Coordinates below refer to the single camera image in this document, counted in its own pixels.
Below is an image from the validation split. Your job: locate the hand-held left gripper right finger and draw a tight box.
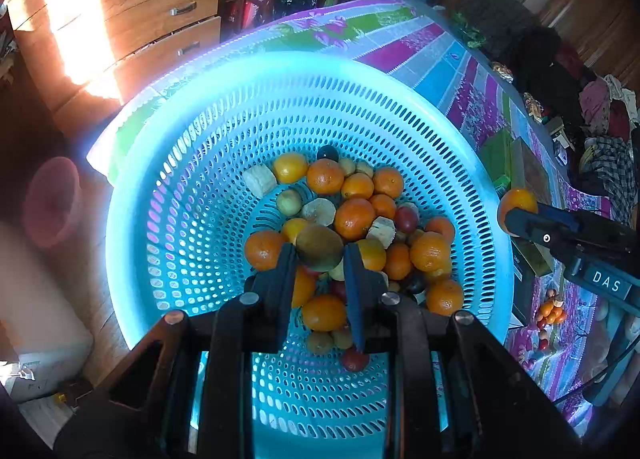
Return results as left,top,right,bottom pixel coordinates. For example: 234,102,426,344
342,241,556,459

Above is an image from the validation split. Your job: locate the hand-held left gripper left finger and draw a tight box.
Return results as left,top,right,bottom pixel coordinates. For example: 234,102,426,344
80,241,301,459

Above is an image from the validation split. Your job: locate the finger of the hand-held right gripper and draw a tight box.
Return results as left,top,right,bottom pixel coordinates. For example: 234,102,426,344
502,208,568,252
536,203,581,230

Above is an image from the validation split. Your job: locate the round glossy orange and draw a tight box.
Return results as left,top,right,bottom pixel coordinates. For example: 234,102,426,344
497,188,539,230

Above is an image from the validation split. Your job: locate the brown green kiwi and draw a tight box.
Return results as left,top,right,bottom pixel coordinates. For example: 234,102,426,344
295,224,346,273

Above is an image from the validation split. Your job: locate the heap of oranges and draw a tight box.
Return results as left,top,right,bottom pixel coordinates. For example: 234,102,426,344
243,152,466,333

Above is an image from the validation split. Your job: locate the cluster of oranges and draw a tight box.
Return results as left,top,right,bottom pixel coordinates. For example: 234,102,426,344
536,289,568,326

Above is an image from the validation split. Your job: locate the cyan perforated plastic basket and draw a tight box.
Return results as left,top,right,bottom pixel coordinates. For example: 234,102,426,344
104,52,516,459

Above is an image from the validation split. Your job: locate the dark flat box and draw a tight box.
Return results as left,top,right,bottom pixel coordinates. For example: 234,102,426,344
509,236,556,327

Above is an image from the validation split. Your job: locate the beige cut sugarcane chunk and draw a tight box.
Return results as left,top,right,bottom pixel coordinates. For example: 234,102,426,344
301,198,337,227
243,165,278,198
366,216,397,243

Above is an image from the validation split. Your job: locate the black white plaid blanket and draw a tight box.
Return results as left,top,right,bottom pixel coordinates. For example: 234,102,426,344
580,136,636,210

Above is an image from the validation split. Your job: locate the small white box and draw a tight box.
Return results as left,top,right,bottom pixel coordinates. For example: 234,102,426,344
547,122,576,160

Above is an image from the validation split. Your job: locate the green box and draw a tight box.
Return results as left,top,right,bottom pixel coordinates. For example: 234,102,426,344
479,130,515,191

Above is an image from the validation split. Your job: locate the golden snack pack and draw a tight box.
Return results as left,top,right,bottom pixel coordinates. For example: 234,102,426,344
522,92,546,122

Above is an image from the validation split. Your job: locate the pink garment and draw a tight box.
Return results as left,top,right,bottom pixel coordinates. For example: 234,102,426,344
580,76,626,125

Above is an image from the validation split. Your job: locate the pile of dark clothes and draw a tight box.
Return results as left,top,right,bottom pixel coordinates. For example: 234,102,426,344
510,24,596,125

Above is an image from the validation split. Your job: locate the striped floral bed sheet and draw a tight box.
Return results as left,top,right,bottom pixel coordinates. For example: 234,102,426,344
87,0,640,440

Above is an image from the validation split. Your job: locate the green leafy plant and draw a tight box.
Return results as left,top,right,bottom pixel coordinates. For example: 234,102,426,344
450,9,488,47

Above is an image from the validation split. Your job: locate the dark plaid cloth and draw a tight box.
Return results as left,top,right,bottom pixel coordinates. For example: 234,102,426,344
460,0,541,40

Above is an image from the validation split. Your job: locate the pink plastic basin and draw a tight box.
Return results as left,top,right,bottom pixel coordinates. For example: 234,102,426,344
22,156,83,247

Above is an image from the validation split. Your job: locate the white bag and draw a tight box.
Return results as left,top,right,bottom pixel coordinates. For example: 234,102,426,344
0,222,96,405

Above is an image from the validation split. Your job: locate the black cable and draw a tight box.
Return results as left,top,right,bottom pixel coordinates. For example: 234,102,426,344
552,329,640,407

